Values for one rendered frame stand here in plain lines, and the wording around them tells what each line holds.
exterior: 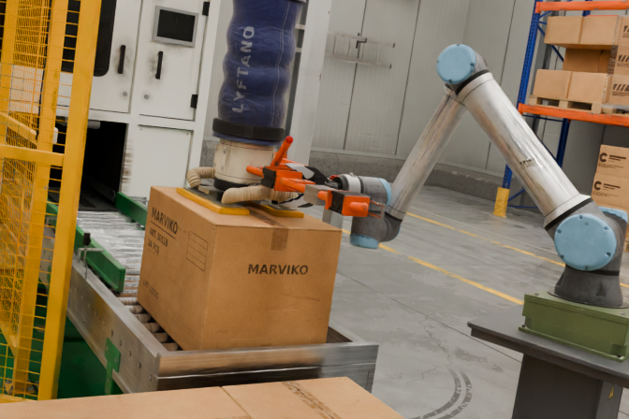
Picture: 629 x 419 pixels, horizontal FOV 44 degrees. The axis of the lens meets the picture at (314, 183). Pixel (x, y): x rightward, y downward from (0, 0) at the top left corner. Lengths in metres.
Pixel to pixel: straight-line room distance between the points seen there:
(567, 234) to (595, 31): 8.60
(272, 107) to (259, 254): 0.47
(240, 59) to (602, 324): 1.27
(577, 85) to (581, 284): 8.43
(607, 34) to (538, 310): 8.41
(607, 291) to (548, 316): 0.18
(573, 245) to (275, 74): 0.98
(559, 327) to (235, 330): 0.90
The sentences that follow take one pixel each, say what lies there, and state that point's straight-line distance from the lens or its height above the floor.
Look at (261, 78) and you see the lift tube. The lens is 2.32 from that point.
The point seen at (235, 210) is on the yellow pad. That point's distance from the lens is 2.27.
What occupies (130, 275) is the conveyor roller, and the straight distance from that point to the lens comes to 3.10.
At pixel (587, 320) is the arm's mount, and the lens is 2.25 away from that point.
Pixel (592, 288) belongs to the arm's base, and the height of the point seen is 0.91.
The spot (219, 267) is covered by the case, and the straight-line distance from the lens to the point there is 2.12.
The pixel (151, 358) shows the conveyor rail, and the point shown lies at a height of 0.58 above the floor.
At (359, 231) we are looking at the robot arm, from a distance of 2.36.
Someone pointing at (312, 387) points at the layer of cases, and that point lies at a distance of 2.17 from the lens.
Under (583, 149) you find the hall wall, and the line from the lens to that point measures 12.17.
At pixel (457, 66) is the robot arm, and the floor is 1.46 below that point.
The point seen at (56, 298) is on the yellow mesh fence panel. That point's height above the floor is 0.53.
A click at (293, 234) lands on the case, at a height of 0.93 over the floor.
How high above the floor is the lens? 1.33
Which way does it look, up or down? 7 degrees down
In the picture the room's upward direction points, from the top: 8 degrees clockwise
